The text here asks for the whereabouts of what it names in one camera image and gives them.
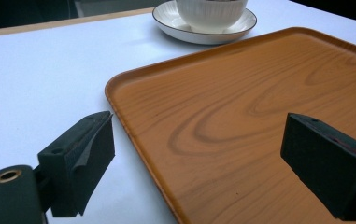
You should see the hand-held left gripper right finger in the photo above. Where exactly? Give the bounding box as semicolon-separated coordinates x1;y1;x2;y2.
279;112;356;222

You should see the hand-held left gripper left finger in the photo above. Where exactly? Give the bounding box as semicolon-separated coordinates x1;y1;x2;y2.
36;110;116;218

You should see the wooden tray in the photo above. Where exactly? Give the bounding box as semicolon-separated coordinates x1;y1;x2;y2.
105;26;356;224

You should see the white saucer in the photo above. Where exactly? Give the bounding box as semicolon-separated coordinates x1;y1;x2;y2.
151;0;258;46

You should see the white ribbed cup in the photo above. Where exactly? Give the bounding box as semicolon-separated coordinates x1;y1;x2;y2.
175;0;249;34

